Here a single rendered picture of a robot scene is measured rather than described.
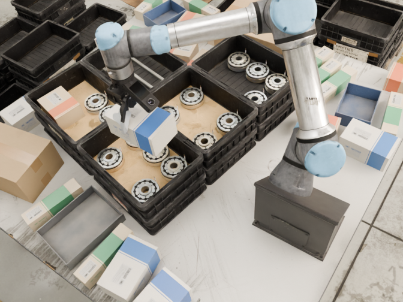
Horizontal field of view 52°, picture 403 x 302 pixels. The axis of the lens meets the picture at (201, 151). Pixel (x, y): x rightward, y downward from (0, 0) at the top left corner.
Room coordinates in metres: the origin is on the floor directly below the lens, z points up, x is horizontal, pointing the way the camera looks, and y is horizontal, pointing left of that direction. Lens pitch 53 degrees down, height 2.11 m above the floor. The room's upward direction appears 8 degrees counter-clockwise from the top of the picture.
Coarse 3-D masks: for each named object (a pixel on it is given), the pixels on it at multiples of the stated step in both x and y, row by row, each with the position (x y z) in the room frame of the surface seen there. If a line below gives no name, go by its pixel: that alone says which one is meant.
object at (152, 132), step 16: (112, 112) 0.95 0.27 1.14; (144, 112) 0.93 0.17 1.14; (160, 112) 0.92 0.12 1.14; (112, 128) 0.93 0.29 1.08; (128, 128) 0.87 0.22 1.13; (144, 128) 0.86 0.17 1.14; (160, 128) 0.85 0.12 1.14; (176, 128) 0.90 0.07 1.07; (144, 144) 0.84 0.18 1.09; (160, 144) 0.84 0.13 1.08
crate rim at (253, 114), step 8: (200, 72) 1.32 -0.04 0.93; (168, 80) 1.29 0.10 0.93; (160, 88) 1.25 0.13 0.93; (224, 88) 1.20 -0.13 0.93; (240, 96) 1.14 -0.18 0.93; (248, 104) 1.10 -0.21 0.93; (256, 112) 1.05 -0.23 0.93; (248, 120) 1.02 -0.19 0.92; (232, 128) 0.99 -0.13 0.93; (240, 128) 1.00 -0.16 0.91; (184, 136) 0.98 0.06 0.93; (224, 136) 0.95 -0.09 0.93; (232, 136) 0.97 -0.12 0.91; (192, 144) 0.93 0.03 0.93; (216, 144) 0.92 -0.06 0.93; (208, 152) 0.89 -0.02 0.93
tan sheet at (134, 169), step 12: (120, 144) 1.06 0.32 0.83; (96, 156) 1.02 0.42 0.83; (132, 156) 0.99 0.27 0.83; (120, 168) 0.94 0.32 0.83; (132, 168) 0.94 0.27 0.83; (144, 168) 0.93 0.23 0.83; (156, 168) 0.92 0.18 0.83; (120, 180) 0.89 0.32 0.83; (132, 180) 0.88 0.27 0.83; (156, 180) 0.87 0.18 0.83; (144, 192) 0.82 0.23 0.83
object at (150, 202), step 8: (104, 128) 1.07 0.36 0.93; (88, 136) 1.04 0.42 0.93; (176, 136) 0.98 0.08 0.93; (80, 144) 1.01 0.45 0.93; (184, 144) 0.94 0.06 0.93; (80, 152) 0.98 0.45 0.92; (200, 152) 0.89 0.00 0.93; (88, 160) 0.94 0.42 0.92; (200, 160) 0.86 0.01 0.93; (192, 168) 0.84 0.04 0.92; (104, 176) 0.86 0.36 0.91; (112, 176) 0.84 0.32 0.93; (176, 176) 0.80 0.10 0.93; (184, 176) 0.81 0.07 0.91; (120, 184) 0.80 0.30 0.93; (168, 184) 0.78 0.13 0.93; (176, 184) 0.79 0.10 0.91; (128, 192) 0.76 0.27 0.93; (160, 192) 0.75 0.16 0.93; (136, 200) 0.73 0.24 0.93; (152, 200) 0.72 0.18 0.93; (144, 208) 0.70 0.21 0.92
